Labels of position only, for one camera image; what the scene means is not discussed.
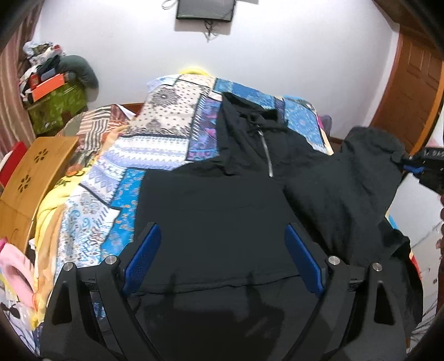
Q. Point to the brown wooden door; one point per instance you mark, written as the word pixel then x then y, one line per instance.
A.
pixel 414 93

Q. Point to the striped folded blanket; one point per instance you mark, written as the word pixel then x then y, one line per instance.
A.
pixel 92 128

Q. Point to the wooden lap table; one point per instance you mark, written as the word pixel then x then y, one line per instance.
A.
pixel 42 166

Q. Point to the dark grey cushion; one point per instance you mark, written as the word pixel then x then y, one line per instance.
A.
pixel 80 68

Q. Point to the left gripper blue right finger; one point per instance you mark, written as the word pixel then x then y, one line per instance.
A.
pixel 308 257

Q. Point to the blue patchwork bed quilt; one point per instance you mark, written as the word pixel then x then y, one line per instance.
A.
pixel 176 126

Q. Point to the small black wall monitor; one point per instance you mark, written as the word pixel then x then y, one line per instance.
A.
pixel 218 10

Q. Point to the orange box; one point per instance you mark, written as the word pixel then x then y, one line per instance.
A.
pixel 47 86

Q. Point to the red box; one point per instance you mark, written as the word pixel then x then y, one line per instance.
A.
pixel 11 161

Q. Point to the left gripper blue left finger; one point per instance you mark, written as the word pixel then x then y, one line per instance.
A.
pixel 138 257

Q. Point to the yellow curved headboard piece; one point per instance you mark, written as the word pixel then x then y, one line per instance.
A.
pixel 193 70

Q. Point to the black zip hoodie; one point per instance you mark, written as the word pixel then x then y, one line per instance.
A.
pixel 222 285

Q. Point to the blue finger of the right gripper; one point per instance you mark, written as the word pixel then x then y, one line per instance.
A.
pixel 414 169

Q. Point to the red striped curtain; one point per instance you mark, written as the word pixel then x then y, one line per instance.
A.
pixel 15 123

